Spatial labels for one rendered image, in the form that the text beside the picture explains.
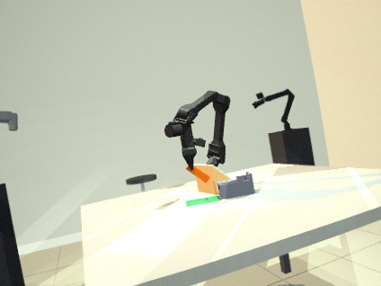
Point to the orange l-shaped part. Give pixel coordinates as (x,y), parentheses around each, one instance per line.
(199,174)

